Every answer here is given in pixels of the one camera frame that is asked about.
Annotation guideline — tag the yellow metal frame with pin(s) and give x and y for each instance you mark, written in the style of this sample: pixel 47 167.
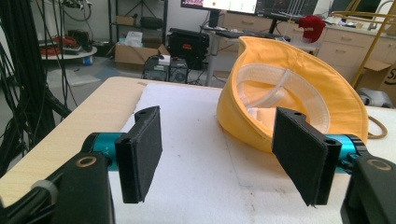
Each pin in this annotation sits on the yellow metal frame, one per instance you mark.
pixel 372 34

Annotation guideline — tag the black metal shelf rack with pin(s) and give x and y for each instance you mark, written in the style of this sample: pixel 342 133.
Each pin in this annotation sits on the black metal shelf rack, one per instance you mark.
pixel 137 18

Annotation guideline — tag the red cap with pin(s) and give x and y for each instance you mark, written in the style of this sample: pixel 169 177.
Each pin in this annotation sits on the red cap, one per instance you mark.
pixel 312 27

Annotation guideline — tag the yellow bucket hat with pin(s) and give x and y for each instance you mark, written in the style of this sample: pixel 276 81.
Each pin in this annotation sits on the yellow bucket hat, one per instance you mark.
pixel 314 81

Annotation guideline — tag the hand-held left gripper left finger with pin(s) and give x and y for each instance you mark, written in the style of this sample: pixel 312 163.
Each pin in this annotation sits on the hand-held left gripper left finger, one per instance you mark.
pixel 141 149

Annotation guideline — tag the grey desk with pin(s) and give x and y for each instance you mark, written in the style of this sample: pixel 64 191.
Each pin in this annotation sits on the grey desk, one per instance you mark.
pixel 236 37

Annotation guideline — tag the printed cardboard box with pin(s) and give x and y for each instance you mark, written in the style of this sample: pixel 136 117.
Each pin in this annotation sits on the printed cardboard box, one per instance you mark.
pixel 378 79

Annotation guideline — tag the beige drawer cabinet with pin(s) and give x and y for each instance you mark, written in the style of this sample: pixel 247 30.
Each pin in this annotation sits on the beige drawer cabinet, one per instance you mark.
pixel 351 49

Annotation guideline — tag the round white table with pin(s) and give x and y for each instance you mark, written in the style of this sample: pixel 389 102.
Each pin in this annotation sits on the round white table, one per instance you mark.
pixel 70 54

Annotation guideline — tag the open cardboard box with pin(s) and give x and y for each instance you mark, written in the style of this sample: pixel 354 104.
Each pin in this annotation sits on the open cardboard box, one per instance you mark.
pixel 134 54

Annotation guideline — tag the black equipment case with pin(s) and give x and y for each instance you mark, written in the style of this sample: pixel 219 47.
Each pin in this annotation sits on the black equipment case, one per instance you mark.
pixel 188 46

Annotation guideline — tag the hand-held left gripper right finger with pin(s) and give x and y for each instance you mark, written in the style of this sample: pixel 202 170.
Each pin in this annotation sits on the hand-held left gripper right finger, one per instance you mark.
pixel 300 149

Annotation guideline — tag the white foam mat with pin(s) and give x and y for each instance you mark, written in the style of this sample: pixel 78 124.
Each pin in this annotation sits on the white foam mat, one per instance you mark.
pixel 199 174

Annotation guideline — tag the black computer tower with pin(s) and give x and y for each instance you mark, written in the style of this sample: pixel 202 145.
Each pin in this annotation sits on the black computer tower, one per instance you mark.
pixel 165 70

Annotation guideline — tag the dark computer monitor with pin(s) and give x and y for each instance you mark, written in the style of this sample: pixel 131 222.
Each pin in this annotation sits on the dark computer monitor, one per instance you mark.
pixel 288 6

